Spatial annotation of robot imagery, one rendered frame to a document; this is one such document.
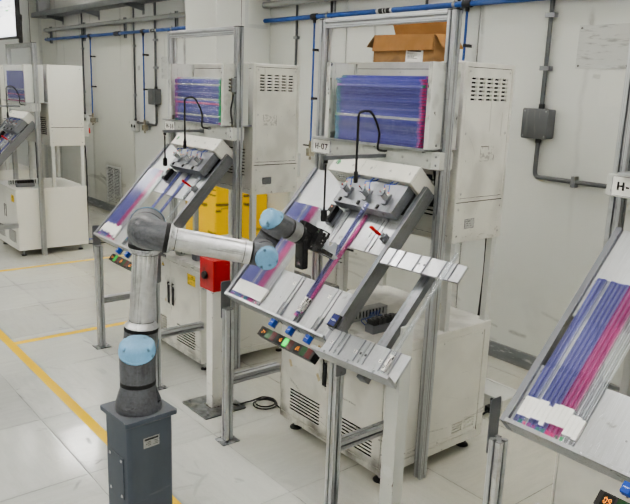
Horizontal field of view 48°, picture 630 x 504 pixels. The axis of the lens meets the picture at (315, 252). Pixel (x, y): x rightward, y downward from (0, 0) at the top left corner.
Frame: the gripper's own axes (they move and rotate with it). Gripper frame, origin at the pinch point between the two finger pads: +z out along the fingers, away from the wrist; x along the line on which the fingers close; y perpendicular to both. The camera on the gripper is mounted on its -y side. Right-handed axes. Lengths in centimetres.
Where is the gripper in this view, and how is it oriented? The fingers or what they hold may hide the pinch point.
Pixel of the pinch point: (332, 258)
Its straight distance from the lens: 260.2
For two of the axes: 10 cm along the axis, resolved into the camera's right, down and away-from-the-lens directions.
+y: 3.9, -9.2, 0.9
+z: 6.7, 3.5, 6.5
